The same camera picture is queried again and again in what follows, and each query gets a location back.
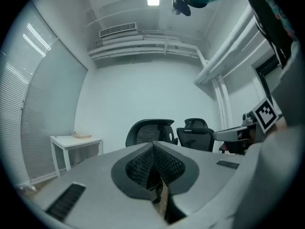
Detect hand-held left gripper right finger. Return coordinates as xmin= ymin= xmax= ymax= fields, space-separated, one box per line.
xmin=152 ymin=141 xmax=246 ymax=217

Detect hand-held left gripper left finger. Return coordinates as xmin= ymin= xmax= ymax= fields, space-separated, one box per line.
xmin=30 ymin=141 xmax=167 ymax=225

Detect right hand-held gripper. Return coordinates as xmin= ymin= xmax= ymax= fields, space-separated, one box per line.
xmin=213 ymin=96 xmax=280 ymax=155

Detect black mesh office chair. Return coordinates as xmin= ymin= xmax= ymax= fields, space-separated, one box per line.
xmin=125 ymin=118 xmax=179 ymax=150

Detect black office chair with headrest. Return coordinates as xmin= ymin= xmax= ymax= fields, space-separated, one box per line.
xmin=176 ymin=118 xmax=215 ymax=152

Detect white riser pipes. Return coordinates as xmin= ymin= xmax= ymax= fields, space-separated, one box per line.
xmin=213 ymin=76 xmax=234 ymax=130

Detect white desk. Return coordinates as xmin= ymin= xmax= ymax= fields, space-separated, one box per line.
xmin=49 ymin=135 xmax=103 ymax=177

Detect black framed window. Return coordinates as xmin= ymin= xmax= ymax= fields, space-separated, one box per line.
xmin=254 ymin=55 xmax=281 ymax=102

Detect grey window blind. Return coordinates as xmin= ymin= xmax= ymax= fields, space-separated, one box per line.
xmin=0 ymin=1 xmax=88 ymax=190

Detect black printed T-shirt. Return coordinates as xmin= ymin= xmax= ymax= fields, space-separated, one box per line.
xmin=242 ymin=0 xmax=300 ymax=69

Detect white pipe bundle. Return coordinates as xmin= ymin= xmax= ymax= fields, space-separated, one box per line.
xmin=87 ymin=31 xmax=208 ymax=68

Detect white air vent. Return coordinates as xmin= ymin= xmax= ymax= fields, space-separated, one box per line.
xmin=99 ymin=22 xmax=138 ymax=38

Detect large white duct pipes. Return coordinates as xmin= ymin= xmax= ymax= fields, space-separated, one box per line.
xmin=193 ymin=5 xmax=270 ymax=85

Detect black head-mounted camera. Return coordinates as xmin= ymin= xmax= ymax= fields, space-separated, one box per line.
xmin=171 ymin=0 xmax=192 ymax=17

